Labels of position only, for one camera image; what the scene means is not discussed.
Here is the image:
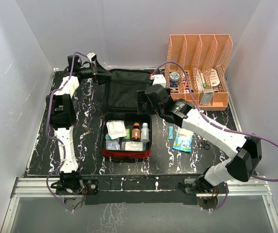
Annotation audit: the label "clear bag white gauze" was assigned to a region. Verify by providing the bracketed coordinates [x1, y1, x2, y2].
[121, 141, 147, 151]

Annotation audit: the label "blue cotton swab packet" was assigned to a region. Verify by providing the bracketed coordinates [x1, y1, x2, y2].
[172, 128, 194, 152]

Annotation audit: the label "white gauze pad packet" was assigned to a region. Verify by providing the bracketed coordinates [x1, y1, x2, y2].
[106, 120, 127, 140]

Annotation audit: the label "clear bag blue bandage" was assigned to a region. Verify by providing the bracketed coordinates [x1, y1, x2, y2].
[105, 133, 120, 141]

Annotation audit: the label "small teal sachet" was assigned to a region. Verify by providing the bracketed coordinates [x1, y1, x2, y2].
[168, 126, 173, 140]

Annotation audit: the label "grey stapler box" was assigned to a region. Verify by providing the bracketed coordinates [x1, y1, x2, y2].
[199, 89, 214, 106]

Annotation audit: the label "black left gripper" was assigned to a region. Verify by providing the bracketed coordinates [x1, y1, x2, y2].
[80, 60, 113, 85]

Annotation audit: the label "pink white card pack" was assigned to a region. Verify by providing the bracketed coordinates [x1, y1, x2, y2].
[210, 69, 220, 87]

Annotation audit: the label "brown bottle orange cap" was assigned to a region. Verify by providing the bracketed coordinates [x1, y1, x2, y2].
[131, 122, 141, 141]

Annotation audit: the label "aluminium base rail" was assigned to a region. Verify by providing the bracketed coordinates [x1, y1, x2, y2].
[11, 175, 272, 197]

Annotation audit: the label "small green medicine box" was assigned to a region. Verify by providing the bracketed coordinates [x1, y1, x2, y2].
[125, 129, 131, 140]

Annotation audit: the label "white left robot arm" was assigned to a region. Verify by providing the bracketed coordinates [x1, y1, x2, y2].
[46, 52, 112, 194]

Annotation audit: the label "white plastic bottle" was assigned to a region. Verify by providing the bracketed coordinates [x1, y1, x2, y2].
[140, 123, 149, 143]

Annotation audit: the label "peach plastic desk organizer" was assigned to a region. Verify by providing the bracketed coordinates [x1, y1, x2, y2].
[164, 34, 233, 111]

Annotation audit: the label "round blue patterned tin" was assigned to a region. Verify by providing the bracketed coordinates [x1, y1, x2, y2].
[169, 72, 180, 87]

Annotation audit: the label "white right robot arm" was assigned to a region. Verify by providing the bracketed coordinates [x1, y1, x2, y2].
[138, 74, 262, 193]

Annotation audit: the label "black handled metal scissors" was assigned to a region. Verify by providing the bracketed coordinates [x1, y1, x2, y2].
[198, 138, 211, 150]

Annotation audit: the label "red black medicine case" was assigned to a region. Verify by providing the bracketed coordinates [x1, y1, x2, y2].
[100, 69, 152, 160]

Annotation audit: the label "clear bag blue mask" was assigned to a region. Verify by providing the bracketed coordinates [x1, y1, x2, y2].
[106, 140, 120, 150]

